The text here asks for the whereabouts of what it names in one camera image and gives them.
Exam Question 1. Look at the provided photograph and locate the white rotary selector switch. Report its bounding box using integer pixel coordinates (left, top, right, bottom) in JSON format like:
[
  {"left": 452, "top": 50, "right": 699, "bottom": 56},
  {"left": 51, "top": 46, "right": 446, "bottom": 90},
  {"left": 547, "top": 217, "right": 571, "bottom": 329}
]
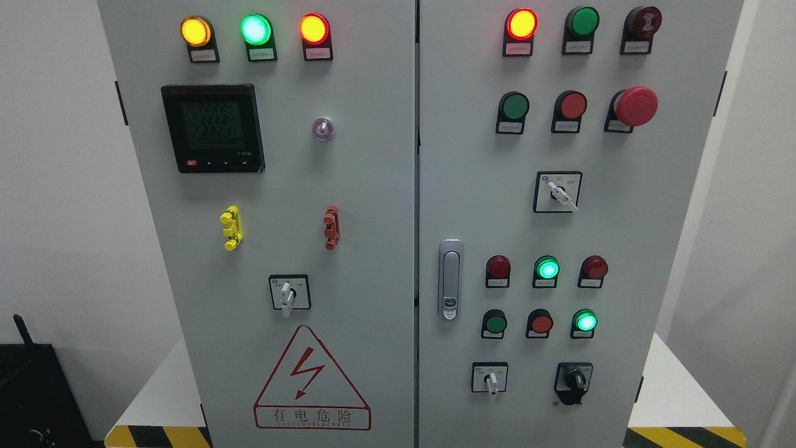
[
  {"left": 268, "top": 274, "right": 311, "bottom": 318},
  {"left": 470, "top": 362, "right": 509, "bottom": 399},
  {"left": 534, "top": 171, "right": 583, "bottom": 213}
]

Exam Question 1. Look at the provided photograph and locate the yellow indicator light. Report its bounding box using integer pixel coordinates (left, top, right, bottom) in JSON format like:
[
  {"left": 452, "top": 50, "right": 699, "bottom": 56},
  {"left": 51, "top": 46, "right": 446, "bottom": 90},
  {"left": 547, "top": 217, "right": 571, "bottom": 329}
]
[{"left": 181, "top": 16, "right": 220, "bottom": 63}]

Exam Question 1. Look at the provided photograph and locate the red terminal connector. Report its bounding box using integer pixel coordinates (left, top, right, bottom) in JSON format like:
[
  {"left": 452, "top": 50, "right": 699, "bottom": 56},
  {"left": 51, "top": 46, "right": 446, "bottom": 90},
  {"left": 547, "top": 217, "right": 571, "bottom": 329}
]
[{"left": 322, "top": 205, "right": 341, "bottom": 251}]

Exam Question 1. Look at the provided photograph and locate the dark red indicator light left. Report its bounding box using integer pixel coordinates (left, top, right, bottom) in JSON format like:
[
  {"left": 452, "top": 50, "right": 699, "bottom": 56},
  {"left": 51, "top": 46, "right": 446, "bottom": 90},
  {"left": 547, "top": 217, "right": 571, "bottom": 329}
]
[{"left": 485, "top": 255, "right": 511, "bottom": 289}]

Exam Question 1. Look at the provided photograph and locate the dark red indicator light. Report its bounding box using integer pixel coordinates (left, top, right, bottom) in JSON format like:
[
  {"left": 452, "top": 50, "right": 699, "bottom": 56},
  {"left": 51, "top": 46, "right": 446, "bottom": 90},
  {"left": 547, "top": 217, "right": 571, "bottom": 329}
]
[
  {"left": 578, "top": 255, "right": 609, "bottom": 289},
  {"left": 485, "top": 255, "right": 511, "bottom": 289}
]

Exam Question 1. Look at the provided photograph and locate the small clear purple lamp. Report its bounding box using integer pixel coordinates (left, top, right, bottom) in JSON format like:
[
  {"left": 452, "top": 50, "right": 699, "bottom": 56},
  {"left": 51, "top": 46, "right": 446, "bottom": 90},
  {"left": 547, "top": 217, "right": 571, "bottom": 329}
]
[{"left": 312, "top": 116, "right": 335, "bottom": 141}]

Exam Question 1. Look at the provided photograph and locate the left grey cabinet door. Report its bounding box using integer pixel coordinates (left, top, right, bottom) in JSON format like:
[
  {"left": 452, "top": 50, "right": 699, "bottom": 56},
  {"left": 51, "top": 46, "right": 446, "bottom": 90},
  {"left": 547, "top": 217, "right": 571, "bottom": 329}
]
[{"left": 98, "top": 1, "right": 415, "bottom": 447}]

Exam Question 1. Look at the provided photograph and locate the grey cabinet door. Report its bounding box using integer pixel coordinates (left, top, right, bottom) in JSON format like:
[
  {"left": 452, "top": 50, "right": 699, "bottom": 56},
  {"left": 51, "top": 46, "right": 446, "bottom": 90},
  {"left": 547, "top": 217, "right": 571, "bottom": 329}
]
[
  {"left": 418, "top": 1, "right": 744, "bottom": 447},
  {"left": 98, "top": 1, "right": 415, "bottom": 447}
]

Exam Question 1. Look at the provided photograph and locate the lit green indicator light middle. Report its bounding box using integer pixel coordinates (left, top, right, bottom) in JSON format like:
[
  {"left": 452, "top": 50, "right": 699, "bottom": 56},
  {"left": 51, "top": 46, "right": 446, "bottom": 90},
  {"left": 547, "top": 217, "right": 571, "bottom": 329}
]
[{"left": 532, "top": 255, "right": 560, "bottom": 287}]

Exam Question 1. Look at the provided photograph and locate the green push button upper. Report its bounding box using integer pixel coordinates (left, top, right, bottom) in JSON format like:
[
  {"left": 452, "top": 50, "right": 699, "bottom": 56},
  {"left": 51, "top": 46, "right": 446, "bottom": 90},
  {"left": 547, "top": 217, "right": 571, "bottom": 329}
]
[{"left": 495, "top": 91, "right": 530, "bottom": 135}]

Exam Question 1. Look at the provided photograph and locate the yellow terminal connector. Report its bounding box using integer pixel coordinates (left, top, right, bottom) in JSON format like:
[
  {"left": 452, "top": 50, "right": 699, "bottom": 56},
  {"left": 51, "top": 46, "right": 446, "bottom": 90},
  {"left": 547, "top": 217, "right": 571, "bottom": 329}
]
[{"left": 220, "top": 205, "right": 243, "bottom": 251}]

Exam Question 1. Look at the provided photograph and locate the red push button lower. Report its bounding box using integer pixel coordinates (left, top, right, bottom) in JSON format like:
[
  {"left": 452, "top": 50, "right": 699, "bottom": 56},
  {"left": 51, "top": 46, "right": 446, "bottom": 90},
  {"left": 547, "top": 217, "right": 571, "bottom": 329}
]
[{"left": 525, "top": 309, "right": 554, "bottom": 338}]

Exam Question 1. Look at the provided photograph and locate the red push button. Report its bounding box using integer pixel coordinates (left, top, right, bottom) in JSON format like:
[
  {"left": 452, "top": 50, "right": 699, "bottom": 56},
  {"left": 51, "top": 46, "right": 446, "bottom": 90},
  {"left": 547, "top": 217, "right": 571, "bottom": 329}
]
[
  {"left": 550, "top": 89, "right": 588, "bottom": 134},
  {"left": 525, "top": 309, "right": 554, "bottom": 338}
]

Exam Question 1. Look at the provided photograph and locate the right grey cabinet door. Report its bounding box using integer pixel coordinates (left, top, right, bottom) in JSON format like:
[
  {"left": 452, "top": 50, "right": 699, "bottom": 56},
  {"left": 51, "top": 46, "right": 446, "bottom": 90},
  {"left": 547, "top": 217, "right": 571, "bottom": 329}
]
[{"left": 418, "top": 1, "right": 744, "bottom": 447}]

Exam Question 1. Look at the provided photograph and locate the red high voltage warning sticker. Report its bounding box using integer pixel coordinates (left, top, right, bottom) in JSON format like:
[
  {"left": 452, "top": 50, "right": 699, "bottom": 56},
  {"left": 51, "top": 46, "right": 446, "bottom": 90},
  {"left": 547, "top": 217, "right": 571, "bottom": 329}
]
[{"left": 253, "top": 324, "right": 371, "bottom": 431}]

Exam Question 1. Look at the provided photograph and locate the dark red indicator light right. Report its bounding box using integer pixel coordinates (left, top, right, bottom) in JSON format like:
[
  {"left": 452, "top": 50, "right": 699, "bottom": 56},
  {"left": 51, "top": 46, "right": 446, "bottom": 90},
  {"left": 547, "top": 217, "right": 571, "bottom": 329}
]
[{"left": 578, "top": 255, "right": 609, "bottom": 289}]

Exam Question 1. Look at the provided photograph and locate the black digital power meter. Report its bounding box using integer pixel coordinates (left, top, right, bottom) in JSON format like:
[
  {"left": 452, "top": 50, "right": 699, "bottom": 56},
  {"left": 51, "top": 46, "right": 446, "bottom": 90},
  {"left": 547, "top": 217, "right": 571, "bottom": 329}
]
[{"left": 161, "top": 84, "right": 266, "bottom": 174}]

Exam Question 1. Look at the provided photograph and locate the red push button upper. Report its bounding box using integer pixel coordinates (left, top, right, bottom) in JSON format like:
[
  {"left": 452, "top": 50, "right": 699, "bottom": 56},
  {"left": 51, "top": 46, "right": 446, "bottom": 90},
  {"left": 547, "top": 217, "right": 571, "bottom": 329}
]
[{"left": 550, "top": 89, "right": 588, "bottom": 134}]

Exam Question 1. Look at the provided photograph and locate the lit green push button lower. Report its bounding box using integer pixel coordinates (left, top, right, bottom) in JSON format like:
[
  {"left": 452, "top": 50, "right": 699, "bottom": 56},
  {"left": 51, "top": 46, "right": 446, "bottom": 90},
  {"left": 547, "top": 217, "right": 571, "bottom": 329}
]
[{"left": 570, "top": 309, "right": 599, "bottom": 338}]

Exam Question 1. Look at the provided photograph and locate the orange-red indicator light top left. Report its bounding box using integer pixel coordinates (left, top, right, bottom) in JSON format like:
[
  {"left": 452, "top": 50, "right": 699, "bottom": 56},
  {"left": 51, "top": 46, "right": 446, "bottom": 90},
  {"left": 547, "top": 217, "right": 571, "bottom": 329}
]
[{"left": 298, "top": 12, "right": 333, "bottom": 62}]

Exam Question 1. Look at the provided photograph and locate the lit red indicator light right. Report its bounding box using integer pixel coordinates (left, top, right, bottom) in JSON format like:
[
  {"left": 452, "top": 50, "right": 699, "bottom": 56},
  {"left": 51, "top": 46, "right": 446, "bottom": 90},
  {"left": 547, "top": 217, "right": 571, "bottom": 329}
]
[{"left": 502, "top": 7, "right": 538, "bottom": 57}]

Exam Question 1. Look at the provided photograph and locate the green indicator light top left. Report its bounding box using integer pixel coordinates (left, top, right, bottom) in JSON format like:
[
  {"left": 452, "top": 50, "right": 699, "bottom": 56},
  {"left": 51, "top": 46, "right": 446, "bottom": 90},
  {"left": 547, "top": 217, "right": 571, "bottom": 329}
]
[{"left": 239, "top": 14, "right": 278, "bottom": 62}]

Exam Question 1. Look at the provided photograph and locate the red emergency stop button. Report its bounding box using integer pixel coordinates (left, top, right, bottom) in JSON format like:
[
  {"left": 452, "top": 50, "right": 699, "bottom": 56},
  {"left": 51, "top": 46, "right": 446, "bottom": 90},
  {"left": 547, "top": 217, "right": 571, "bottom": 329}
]
[{"left": 604, "top": 86, "right": 659, "bottom": 134}]

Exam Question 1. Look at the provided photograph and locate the green indicator light top right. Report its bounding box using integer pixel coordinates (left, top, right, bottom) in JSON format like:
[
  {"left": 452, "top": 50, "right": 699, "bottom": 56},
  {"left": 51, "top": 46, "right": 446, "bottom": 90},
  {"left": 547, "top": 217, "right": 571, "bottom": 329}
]
[{"left": 561, "top": 6, "right": 600, "bottom": 55}]

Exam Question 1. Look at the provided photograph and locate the dark red buzzer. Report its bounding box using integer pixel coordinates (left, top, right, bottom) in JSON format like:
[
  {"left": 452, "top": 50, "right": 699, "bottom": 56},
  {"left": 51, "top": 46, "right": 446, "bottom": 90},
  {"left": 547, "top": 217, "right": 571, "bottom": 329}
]
[{"left": 620, "top": 6, "right": 662, "bottom": 55}]

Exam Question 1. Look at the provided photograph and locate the white platform with hazard stripes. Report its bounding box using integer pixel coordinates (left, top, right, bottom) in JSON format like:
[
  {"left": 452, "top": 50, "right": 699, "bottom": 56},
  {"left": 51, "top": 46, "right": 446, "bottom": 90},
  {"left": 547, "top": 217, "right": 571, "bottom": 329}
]
[{"left": 103, "top": 335, "right": 747, "bottom": 447}]

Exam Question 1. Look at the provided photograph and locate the black box with antenna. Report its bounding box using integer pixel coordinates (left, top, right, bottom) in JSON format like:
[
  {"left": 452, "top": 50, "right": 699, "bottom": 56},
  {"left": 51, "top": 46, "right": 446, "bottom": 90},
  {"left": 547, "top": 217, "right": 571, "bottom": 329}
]
[{"left": 1, "top": 314, "right": 93, "bottom": 447}]

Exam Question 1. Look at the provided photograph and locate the silver door lock handle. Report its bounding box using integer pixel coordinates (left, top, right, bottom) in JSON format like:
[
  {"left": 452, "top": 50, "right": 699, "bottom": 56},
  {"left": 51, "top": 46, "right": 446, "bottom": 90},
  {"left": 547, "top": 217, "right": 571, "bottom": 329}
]
[{"left": 438, "top": 239, "right": 463, "bottom": 322}]

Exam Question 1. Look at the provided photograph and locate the black rotary selector switch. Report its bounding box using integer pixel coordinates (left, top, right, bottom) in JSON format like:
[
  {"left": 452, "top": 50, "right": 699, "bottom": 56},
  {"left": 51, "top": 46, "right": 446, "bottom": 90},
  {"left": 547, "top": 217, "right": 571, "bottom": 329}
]
[{"left": 553, "top": 362, "right": 594, "bottom": 406}]

